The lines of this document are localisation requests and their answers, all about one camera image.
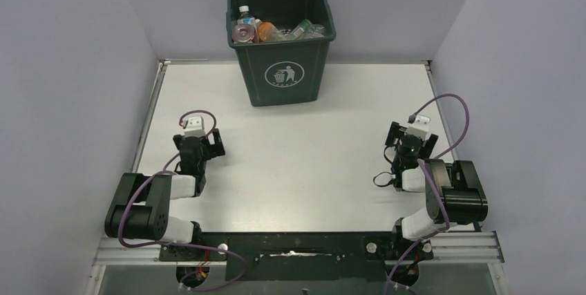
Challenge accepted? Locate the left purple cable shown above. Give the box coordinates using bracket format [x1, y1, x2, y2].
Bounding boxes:
[117, 109, 248, 294]

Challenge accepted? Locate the orange drink bottle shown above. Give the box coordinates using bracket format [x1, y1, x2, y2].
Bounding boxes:
[255, 20, 285, 42]

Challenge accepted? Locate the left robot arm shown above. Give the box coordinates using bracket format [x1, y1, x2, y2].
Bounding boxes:
[104, 129, 225, 244]

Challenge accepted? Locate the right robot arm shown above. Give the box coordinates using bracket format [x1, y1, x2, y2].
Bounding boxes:
[385, 118, 489, 258]

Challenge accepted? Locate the light blue label bottle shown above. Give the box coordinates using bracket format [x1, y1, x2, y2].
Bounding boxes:
[237, 6, 256, 26]

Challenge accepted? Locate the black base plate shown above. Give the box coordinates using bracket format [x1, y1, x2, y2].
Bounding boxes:
[159, 231, 434, 287]

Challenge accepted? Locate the aluminium front rail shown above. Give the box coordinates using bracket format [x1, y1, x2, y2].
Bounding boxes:
[94, 231, 504, 266]

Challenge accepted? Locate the green tea bottle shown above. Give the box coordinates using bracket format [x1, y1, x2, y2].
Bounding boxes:
[285, 19, 326, 41]

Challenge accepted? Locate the dark green trash bin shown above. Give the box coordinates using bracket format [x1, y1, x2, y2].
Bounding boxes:
[226, 0, 337, 106]

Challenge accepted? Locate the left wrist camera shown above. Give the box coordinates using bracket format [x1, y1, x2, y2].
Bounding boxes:
[182, 115, 206, 137]

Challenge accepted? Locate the red orange tea bottle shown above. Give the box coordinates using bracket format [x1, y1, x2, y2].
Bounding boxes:
[231, 23, 256, 44]

